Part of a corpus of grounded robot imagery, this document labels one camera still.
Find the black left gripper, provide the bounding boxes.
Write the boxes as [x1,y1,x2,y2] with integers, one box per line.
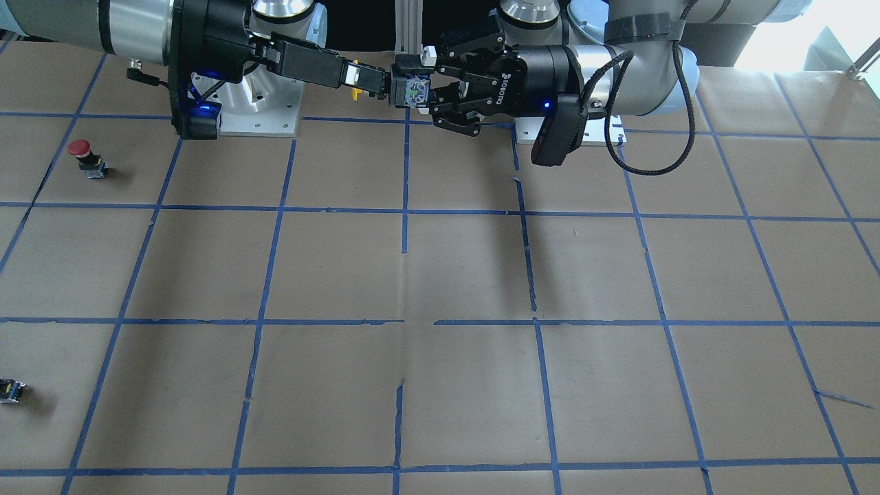
[421,14,582,137]

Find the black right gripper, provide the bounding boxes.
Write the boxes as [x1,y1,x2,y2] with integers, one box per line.
[168,1,391,102]

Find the yellow push button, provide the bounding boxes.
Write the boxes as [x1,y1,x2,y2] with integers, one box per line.
[346,54,436,109]

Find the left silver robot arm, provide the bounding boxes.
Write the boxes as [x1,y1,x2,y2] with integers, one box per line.
[416,1,804,135]

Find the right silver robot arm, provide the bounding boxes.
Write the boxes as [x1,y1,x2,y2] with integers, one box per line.
[2,1,392,103]

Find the red push button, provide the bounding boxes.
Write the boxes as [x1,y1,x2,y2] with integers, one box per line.
[67,139,108,179]

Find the green push button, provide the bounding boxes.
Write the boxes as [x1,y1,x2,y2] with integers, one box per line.
[0,378,28,404]

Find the brown paper table mat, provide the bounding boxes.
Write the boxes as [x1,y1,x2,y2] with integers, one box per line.
[1,42,879,494]

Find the aluminium frame post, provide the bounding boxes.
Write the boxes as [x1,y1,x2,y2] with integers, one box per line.
[393,0,424,54]

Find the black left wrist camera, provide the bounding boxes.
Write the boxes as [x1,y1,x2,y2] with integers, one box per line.
[531,93,588,167]

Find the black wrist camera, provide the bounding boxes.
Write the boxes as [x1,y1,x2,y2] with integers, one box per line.
[168,67,222,140]
[531,93,588,167]

